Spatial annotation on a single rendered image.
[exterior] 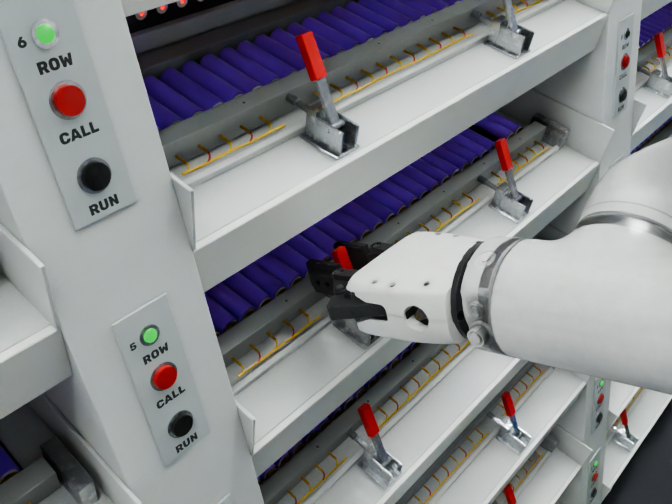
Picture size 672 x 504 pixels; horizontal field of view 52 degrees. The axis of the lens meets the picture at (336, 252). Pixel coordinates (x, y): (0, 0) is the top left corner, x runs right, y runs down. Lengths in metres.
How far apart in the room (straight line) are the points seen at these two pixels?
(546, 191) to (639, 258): 0.44
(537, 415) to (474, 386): 0.25
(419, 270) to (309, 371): 0.15
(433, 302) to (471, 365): 0.40
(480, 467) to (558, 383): 0.21
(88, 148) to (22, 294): 0.10
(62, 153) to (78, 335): 0.11
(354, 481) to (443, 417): 0.14
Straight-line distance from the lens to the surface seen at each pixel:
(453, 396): 0.85
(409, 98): 0.63
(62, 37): 0.39
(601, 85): 0.93
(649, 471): 1.75
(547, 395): 1.13
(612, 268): 0.44
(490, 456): 1.03
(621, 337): 0.43
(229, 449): 0.55
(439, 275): 0.51
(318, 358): 0.62
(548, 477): 1.26
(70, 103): 0.39
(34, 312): 0.43
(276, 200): 0.50
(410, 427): 0.81
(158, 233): 0.44
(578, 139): 0.96
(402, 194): 0.78
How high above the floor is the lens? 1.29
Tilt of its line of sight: 30 degrees down
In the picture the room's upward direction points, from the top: 9 degrees counter-clockwise
